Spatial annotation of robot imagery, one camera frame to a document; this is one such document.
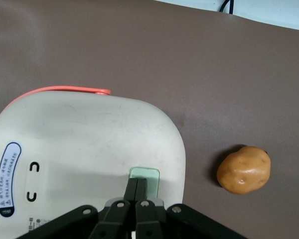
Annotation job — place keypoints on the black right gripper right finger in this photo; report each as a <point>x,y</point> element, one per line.
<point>148,219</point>

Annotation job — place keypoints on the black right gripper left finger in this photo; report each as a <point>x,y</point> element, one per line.
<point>109,219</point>

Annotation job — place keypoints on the brown potato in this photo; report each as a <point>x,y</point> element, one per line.
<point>244,173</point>

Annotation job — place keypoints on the brown table cover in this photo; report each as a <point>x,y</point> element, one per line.
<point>164,62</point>

